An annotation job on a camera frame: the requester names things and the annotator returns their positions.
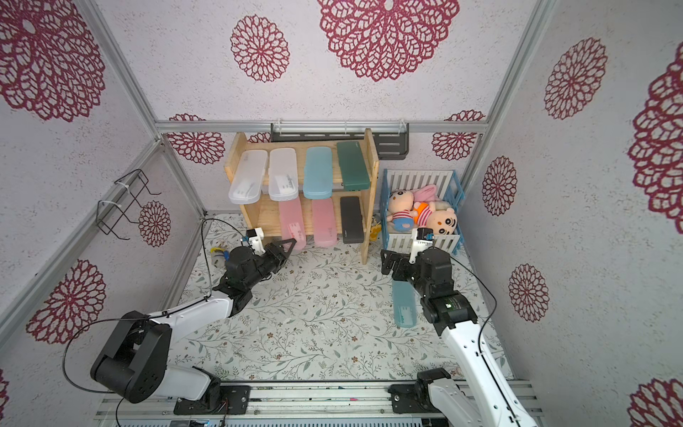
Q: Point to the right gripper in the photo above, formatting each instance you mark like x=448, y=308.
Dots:
x=405, y=265

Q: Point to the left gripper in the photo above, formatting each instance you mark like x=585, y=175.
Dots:
x=275, y=248

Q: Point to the pink pencil case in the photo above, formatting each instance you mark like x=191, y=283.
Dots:
x=324, y=223
x=292, y=223

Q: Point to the teal pencil case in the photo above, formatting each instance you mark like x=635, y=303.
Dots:
x=403, y=297

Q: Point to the black pencil case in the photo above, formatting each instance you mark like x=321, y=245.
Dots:
x=352, y=220

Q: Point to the frosted white pencil case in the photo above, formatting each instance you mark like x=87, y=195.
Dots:
x=248, y=180
x=283, y=175

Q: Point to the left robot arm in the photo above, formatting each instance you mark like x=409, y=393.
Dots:
x=133, y=362

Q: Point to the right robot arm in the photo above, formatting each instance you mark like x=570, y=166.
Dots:
x=494, y=402

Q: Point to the light blue pencil case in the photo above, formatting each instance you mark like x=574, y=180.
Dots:
x=318, y=173

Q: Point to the dark green pencil case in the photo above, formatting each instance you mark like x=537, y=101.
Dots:
x=352, y=166

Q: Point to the small toy figure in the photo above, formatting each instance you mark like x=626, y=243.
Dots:
x=219, y=257

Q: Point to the pink pig plush toy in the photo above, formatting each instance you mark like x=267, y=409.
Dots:
x=401, y=204

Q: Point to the white blue toy crib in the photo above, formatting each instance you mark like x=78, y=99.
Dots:
x=449, y=191

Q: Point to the cartoon boy plush toy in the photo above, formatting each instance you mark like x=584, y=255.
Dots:
x=440, y=218

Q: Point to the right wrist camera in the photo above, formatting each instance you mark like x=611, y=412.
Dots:
x=421, y=239

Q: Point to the dark grey wall shelf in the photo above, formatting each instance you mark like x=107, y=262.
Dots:
x=389, y=146

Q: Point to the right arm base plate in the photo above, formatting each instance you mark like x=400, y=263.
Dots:
x=411, y=399

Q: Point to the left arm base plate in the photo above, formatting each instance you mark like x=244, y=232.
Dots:
x=220, y=400

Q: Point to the black wire wall rack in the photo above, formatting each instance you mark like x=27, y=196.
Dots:
x=110, y=212

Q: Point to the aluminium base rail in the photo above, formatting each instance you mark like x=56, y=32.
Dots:
x=280, y=404

